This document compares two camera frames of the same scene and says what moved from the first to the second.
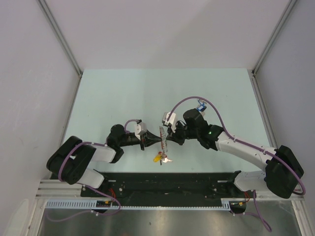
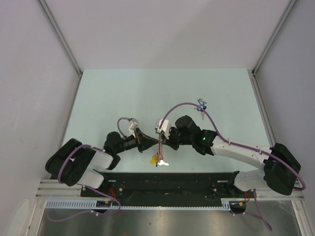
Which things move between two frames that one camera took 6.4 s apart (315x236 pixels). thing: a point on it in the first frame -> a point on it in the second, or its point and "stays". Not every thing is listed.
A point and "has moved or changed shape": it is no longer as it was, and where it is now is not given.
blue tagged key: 202,107 stays
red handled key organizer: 164,143 has moved or changed shape
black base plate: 167,186 stays
